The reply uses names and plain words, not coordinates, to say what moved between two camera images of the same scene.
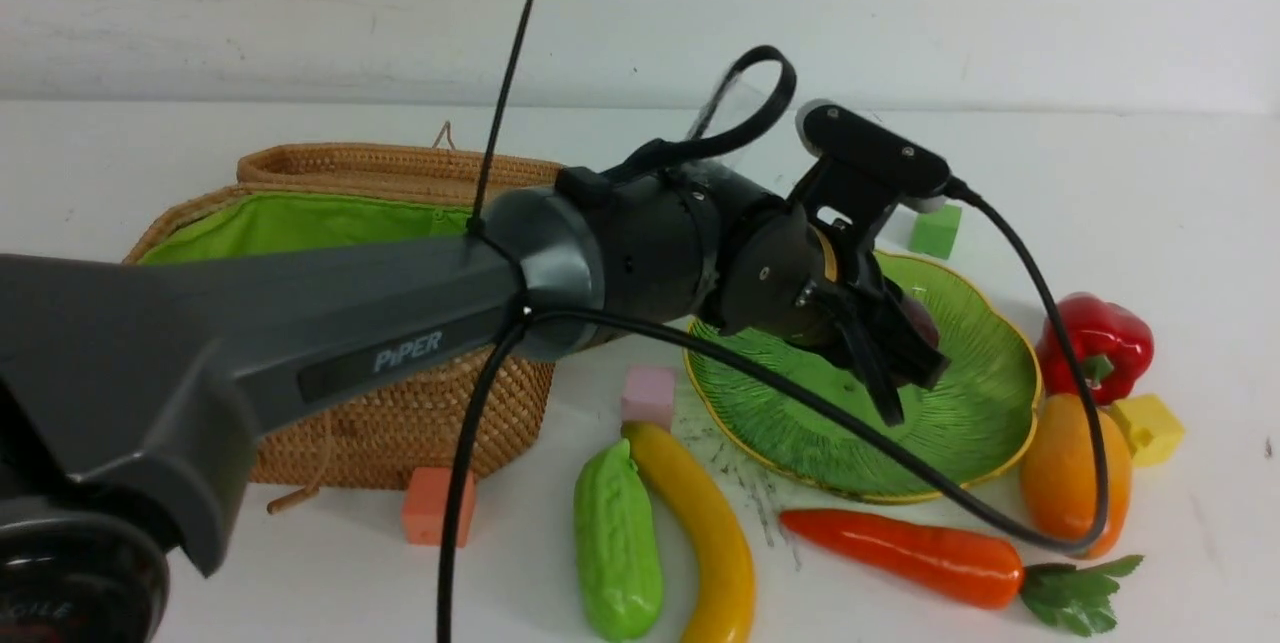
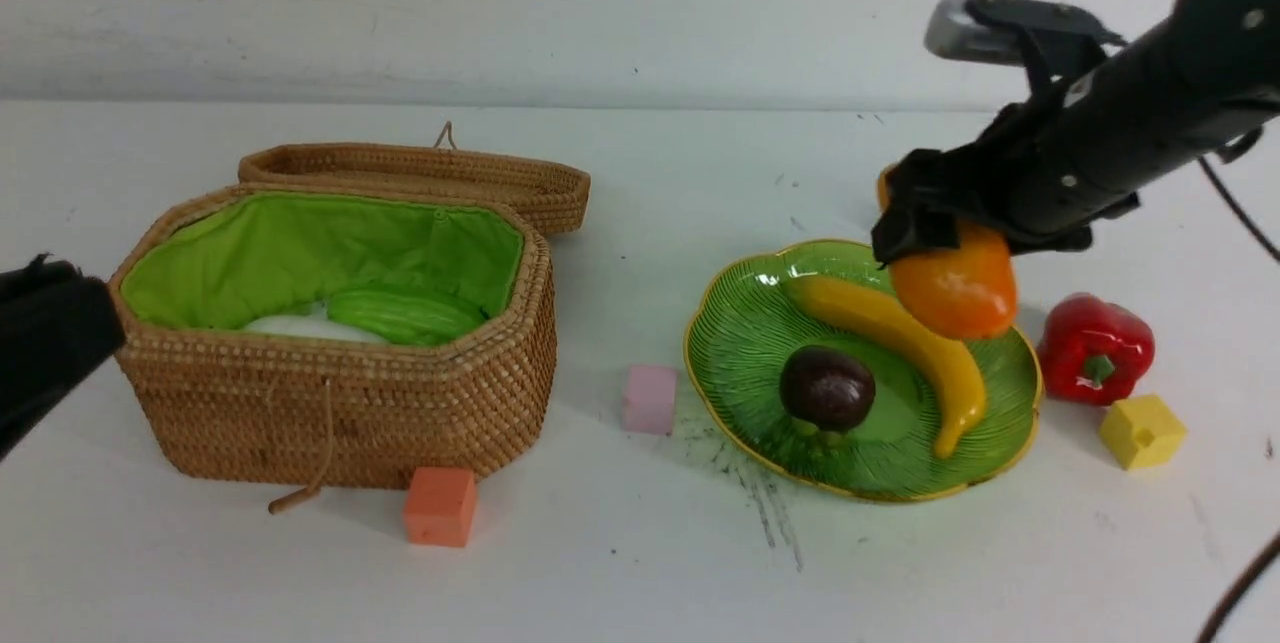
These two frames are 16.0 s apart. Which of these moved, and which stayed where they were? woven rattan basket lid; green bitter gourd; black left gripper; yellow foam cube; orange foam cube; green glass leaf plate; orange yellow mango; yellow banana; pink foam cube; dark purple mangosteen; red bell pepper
Moved: orange yellow mango; green bitter gourd; black left gripper; yellow banana; dark purple mangosteen
Stayed: green glass leaf plate; pink foam cube; woven rattan basket lid; yellow foam cube; orange foam cube; red bell pepper
